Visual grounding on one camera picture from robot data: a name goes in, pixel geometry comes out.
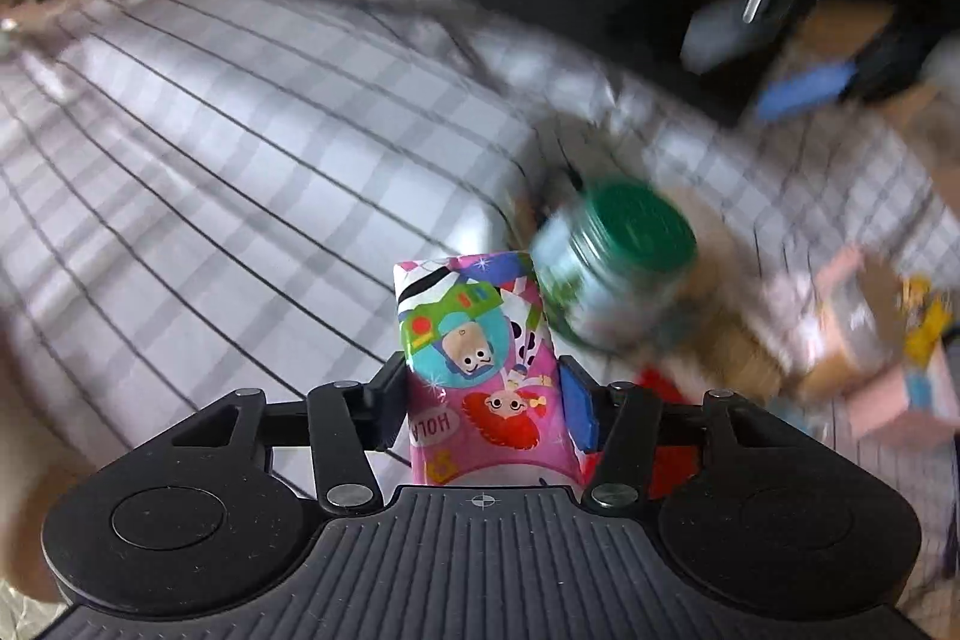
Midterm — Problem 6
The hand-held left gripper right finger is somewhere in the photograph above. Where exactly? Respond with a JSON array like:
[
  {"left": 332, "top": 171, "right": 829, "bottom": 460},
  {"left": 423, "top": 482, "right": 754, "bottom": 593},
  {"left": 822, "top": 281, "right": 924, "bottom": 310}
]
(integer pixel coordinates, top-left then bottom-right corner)
[{"left": 559, "top": 359, "right": 800, "bottom": 512}]

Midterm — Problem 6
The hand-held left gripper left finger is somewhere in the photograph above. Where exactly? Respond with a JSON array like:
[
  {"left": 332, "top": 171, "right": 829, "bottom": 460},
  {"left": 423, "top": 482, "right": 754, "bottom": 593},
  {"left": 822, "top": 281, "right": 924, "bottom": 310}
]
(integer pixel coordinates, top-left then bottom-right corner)
[{"left": 169, "top": 351, "right": 410, "bottom": 518}]

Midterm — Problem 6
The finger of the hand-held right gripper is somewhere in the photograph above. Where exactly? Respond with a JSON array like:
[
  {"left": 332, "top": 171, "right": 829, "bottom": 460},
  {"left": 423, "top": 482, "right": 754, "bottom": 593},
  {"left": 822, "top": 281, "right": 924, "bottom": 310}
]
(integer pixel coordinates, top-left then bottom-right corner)
[{"left": 753, "top": 61, "right": 860, "bottom": 122}]

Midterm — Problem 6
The pink cartoon-print tissue pack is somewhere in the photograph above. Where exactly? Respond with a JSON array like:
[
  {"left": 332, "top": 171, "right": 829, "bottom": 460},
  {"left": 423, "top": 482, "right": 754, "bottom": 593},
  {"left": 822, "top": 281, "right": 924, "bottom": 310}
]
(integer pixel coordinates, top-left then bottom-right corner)
[{"left": 393, "top": 250, "right": 583, "bottom": 488}]

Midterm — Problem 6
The green-lid glass jar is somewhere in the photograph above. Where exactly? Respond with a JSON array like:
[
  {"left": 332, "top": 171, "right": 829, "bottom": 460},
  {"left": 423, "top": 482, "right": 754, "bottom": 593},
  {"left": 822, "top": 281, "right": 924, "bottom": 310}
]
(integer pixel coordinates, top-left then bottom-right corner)
[{"left": 528, "top": 178, "right": 700, "bottom": 357}]

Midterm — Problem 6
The red packet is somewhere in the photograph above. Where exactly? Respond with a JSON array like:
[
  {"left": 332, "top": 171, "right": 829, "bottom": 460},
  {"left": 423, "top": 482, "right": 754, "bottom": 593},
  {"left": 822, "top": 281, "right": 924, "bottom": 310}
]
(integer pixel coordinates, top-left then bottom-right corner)
[{"left": 581, "top": 367, "right": 702, "bottom": 500}]

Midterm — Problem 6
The yellow packet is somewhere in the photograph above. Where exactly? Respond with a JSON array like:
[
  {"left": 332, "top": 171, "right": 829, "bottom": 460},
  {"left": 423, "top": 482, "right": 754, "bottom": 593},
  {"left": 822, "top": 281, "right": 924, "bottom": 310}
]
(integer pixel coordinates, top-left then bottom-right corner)
[{"left": 898, "top": 277, "right": 955, "bottom": 365}]

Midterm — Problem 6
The checked white bedsheet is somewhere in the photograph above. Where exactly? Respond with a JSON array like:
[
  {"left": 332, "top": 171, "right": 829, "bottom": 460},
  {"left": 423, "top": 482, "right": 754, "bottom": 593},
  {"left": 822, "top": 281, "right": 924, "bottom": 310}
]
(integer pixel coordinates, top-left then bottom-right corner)
[{"left": 0, "top": 0, "right": 960, "bottom": 611}]

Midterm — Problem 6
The pink box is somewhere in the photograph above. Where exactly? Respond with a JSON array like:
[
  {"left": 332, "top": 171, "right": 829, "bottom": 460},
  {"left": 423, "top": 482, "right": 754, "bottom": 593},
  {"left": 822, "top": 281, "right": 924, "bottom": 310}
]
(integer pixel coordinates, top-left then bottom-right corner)
[{"left": 814, "top": 246, "right": 960, "bottom": 440}]

